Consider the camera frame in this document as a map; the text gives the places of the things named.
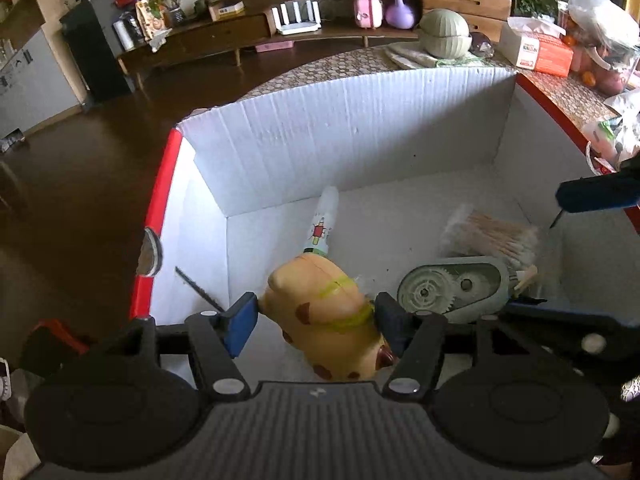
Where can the white orange green packet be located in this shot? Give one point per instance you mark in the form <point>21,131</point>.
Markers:
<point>602,135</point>

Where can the small dark teapot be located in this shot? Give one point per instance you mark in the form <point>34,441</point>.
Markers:
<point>201,6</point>

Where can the yellow spotted plush toy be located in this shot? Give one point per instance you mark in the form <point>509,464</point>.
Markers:
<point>320,305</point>

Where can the grey correction tape dispenser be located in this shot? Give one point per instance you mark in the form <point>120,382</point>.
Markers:
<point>450,287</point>

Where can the black serrated strip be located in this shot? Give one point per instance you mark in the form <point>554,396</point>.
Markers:
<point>200,290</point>

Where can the dark purple ball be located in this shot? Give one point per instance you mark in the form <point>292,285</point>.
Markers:
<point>482,45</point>

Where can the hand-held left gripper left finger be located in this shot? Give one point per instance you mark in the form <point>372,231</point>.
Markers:
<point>241,325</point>

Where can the white marker pen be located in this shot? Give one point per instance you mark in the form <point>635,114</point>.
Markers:
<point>325,215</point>

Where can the folded green cloth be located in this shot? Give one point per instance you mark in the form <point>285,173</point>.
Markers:
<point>410,57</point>

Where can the large clear plastic bag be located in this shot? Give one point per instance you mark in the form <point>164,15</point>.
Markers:
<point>605,35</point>

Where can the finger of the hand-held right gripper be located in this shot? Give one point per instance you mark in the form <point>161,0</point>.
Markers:
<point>600,192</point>
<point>560,327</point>

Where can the orange white tissue box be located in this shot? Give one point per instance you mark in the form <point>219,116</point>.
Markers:
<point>540,50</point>

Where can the small yellow label carton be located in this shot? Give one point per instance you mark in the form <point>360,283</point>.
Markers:
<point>227,10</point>

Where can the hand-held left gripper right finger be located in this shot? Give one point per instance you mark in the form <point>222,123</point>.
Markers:
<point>395,322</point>

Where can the printed snack bag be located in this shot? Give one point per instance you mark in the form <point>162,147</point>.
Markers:
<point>150,17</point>

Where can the white sideboard cabinet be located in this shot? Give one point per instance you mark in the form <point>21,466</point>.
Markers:
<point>35,85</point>

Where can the white router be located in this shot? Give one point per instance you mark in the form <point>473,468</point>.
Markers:
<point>295,20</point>

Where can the stacked green bowls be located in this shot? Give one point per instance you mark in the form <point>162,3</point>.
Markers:
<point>445,32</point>

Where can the red cardboard box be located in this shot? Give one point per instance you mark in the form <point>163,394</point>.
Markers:
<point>350,130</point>

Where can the wooden television cabinet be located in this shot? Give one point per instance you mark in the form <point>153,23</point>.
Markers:
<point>225,40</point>

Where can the white roll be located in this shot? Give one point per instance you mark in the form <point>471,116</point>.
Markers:
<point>124,35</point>

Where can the purple gourd vase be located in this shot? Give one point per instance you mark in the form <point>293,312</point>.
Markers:
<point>400,12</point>

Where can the cotton swab pack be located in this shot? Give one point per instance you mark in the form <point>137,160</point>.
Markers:
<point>490,237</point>

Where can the pink flat box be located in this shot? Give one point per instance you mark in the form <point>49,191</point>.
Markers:
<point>273,46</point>

